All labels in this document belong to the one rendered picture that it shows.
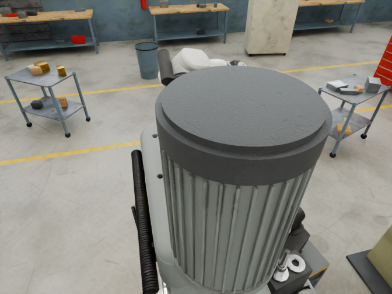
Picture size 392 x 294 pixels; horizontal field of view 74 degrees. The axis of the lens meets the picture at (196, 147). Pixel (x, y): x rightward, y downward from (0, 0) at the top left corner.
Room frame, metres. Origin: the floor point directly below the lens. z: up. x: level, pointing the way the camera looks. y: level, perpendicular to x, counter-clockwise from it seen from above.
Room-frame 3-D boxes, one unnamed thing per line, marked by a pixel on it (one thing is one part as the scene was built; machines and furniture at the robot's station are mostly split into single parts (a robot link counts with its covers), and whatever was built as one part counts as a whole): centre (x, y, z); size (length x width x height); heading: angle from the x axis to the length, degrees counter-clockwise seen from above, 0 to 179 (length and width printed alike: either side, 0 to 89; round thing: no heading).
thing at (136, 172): (0.44, 0.14, 1.79); 0.45 x 0.04 x 0.04; 14
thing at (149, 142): (0.50, 0.00, 1.81); 0.47 x 0.26 x 0.16; 14
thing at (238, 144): (0.27, -0.05, 2.05); 0.20 x 0.20 x 0.32
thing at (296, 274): (0.60, -0.44, 1.03); 0.22 x 0.12 x 0.20; 115
